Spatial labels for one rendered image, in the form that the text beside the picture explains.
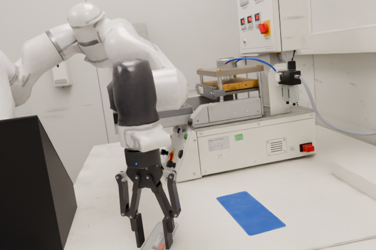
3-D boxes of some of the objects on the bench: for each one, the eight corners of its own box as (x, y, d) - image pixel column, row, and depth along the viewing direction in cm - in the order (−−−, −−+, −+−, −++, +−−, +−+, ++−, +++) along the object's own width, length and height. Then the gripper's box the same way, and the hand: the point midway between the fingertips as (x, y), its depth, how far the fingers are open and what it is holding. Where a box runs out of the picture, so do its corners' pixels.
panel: (163, 156, 143) (176, 116, 142) (175, 180, 114) (192, 129, 113) (159, 155, 142) (172, 114, 141) (170, 179, 113) (187, 128, 112)
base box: (273, 136, 156) (271, 100, 153) (322, 159, 119) (320, 112, 117) (163, 156, 145) (158, 118, 142) (179, 187, 109) (173, 137, 106)
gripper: (188, 138, 71) (200, 237, 75) (109, 142, 76) (123, 234, 80) (179, 150, 64) (192, 258, 68) (92, 152, 69) (109, 253, 73)
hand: (153, 232), depth 74 cm, fingers open, 6 cm apart
